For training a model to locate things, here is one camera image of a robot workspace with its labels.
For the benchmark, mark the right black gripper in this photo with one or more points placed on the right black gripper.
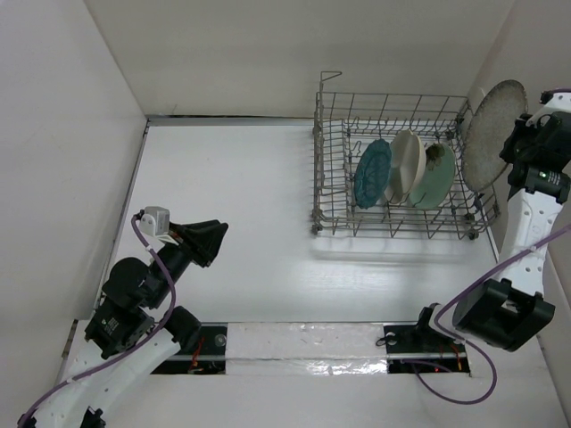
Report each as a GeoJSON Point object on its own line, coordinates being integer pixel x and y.
{"type": "Point", "coordinates": [508, 152]}

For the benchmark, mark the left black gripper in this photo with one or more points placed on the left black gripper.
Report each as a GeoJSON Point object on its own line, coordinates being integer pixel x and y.
{"type": "Point", "coordinates": [202, 238]}

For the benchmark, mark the speckled brown round plate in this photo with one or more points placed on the speckled brown round plate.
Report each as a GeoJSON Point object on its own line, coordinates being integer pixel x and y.
{"type": "Point", "coordinates": [490, 127]}

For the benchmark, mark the light green flower plate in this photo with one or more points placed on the light green flower plate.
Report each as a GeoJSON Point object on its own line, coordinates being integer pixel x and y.
{"type": "Point", "coordinates": [437, 180]}

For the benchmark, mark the cream lobed plate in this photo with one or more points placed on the cream lobed plate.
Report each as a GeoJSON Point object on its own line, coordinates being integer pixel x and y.
{"type": "Point", "coordinates": [408, 166]}

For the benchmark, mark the teal scalloped plate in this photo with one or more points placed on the teal scalloped plate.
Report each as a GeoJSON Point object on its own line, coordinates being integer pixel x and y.
{"type": "Point", "coordinates": [372, 174]}

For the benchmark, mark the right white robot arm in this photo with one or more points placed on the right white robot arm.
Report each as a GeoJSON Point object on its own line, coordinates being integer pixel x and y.
{"type": "Point", "coordinates": [505, 307]}

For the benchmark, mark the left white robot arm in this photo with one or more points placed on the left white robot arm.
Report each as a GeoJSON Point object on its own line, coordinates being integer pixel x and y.
{"type": "Point", "coordinates": [137, 326]}

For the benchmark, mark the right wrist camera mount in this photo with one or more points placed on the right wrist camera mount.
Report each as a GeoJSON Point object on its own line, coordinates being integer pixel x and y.
{"type": "Point", "coordinates": [554, 100]}

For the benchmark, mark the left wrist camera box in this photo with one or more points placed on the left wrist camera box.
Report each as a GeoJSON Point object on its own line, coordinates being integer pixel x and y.
{"type": "Point", "coordinates": [153, 221]}

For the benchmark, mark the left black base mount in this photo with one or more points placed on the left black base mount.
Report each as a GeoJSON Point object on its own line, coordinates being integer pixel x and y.
{"type": "Point", "coordinates": [207, 357]}

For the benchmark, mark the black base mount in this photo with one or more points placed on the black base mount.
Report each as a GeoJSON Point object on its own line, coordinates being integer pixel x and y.
{"type": "Point", "coordinates": [207, 357]}
{"type": "Point", "coordinates": [410, 349]}

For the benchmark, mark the grey wire dish rack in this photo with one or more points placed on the grey wire dish rack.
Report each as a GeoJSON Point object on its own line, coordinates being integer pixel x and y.
{"type": "Point", "coordinates": [345, 123]}

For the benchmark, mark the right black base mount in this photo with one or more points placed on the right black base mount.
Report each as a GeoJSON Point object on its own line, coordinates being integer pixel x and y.
{"type": "Point", "coordinates": [410, 349]}

